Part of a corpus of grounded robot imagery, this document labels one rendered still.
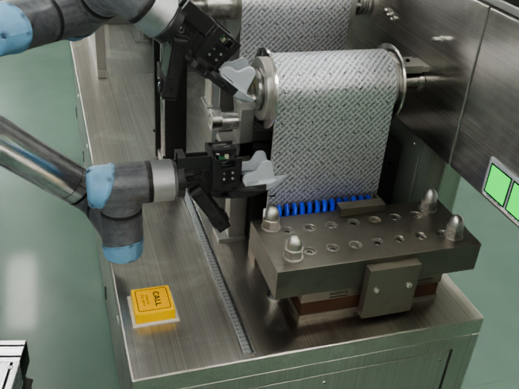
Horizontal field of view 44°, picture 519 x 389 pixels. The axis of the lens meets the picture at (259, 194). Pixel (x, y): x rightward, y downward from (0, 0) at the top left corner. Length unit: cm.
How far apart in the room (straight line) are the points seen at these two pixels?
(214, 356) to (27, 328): 150
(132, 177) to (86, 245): 180
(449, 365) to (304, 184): 45
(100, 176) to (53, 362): 136
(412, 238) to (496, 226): 215
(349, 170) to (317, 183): 7
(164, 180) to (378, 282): 41
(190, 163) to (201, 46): 20
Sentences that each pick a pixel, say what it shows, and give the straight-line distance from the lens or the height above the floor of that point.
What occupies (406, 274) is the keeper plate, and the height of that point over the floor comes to 100.
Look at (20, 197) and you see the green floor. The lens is 329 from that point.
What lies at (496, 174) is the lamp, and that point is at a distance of 114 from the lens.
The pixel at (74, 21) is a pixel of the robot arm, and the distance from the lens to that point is 108.
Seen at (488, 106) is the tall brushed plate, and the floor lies 129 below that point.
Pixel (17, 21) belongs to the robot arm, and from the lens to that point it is 102.
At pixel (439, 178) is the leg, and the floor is 96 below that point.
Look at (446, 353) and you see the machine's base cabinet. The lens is 133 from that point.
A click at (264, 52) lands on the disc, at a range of 119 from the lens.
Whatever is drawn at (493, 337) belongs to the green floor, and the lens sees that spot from 270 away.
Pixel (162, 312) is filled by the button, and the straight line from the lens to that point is 117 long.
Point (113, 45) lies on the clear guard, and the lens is 215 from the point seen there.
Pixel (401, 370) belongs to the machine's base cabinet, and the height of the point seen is 79.
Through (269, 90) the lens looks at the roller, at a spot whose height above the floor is 127.
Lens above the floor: 170
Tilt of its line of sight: 32 degrees down
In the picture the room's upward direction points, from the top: 5 degrees clockwise
